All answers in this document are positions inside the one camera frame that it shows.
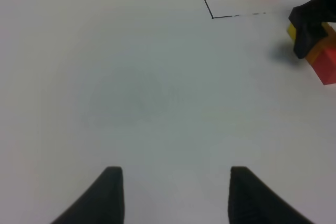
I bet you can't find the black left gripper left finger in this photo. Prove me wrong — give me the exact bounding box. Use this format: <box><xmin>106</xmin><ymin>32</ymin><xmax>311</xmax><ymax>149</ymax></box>
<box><xmin>53</xmin><ymin>166</ymin><xmax>125</xmax><ymax>224</ymax></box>

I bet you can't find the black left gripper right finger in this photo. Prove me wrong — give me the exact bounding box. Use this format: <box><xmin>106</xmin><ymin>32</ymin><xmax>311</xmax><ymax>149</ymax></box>
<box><xmin>228</xmin><ymin>166</ymin><xmax>312</xmax><ymax>223</ymax></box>

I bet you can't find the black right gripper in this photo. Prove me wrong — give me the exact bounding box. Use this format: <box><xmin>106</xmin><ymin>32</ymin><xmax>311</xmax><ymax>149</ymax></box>
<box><xmin>289</xmin><ymin>0</ymin><xmax>335</xmax><ymax>59</ymax></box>

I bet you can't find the yellow block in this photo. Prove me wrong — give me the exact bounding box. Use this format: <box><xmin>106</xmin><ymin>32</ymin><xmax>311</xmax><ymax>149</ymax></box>
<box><xmin>287</xmin><ymin>23</ymin><xmax>297</xmax><ymax>42</ymax></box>

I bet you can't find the orange block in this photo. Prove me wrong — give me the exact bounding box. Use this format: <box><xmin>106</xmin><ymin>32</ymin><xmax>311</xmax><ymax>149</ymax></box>
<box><xmin>306</xmin><ymin>23</ymin><xmax>335</xmax><ymax>65</ymax></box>

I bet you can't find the red block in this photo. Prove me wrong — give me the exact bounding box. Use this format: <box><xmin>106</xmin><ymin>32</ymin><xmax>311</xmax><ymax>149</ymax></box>
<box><xmin>312</xmin><ymin>48</ymin><xmax>335</xmax><ymax>85</ymax></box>

